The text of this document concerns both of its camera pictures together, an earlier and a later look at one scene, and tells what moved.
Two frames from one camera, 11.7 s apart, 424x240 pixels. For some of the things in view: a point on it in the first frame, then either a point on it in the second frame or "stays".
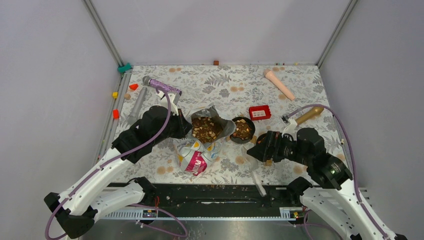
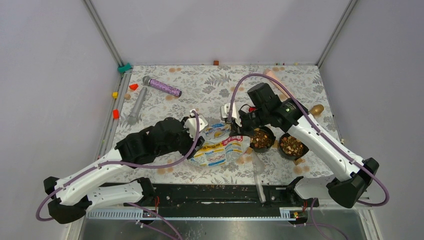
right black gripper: (274, 140) -> (243, 130)
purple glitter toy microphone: (160, 85) stays
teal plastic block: (122, 69) stays
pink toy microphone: (273, 77) stays
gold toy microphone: (315, 111) stays
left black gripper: (184, 126) -> (186, 150)
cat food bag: (209, 127) -> (220, 147)
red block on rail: (116, 114) stays
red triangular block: (133, 86) stays
